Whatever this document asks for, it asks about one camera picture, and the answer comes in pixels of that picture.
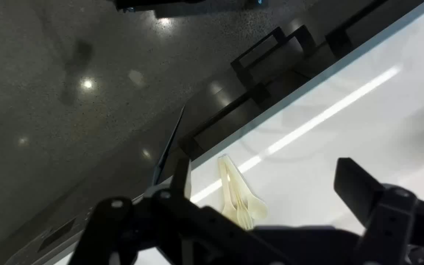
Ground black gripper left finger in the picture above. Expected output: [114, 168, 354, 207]
[68, 155, 283, 265]

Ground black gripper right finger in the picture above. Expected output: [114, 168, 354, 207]
[333, 157, 424, 265]

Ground black drawer handle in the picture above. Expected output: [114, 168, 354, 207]
[192, 93, 273, 155]
[324, 0, 423, 56]
[230, 27, 318, 92]

